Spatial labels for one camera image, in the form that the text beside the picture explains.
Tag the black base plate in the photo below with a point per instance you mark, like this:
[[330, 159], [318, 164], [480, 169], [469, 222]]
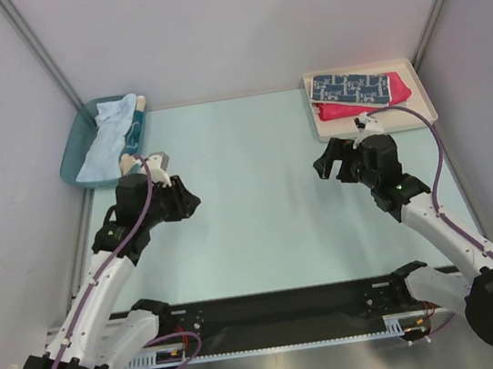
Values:
[[366, 298]]

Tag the left corner aluminium post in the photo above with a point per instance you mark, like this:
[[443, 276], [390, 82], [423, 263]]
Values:
[[17, 21]]

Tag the dark blue cream-edged towel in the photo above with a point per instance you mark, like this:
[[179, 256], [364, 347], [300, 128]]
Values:
[[133, 138]]

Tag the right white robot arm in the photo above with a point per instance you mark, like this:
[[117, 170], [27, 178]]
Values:
[[469, 293]]

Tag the teal plastic bin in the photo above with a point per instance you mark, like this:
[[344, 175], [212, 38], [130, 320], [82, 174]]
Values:
[[81, 136]]

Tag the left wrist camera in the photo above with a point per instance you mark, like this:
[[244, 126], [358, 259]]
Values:
[[156, 166]]

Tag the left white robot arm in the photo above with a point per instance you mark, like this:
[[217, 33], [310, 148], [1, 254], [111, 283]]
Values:
[[142, 203]]

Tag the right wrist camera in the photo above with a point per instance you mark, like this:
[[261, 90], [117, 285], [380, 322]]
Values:
[[367, 125]]

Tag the cream plastic tray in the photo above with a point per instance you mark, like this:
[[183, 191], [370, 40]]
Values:
[[392, 120]]

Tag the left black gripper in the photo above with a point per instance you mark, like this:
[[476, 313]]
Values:
[[182, 212]]

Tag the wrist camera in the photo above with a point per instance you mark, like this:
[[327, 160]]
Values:
[[367, 125], [156, 166]]

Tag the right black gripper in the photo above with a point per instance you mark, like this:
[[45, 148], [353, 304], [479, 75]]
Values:
[[346, 163]]

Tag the pink folded towel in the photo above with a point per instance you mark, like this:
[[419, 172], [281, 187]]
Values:
[[400, 93]]

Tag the light blue towel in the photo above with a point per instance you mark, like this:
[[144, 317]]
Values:
[[113, 120]]

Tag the blue patterned folded towel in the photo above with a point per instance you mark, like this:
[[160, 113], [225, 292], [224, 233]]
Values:
[[351, 89]]

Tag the white slotted cable duct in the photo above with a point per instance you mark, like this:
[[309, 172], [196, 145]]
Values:
[[282, 337]]

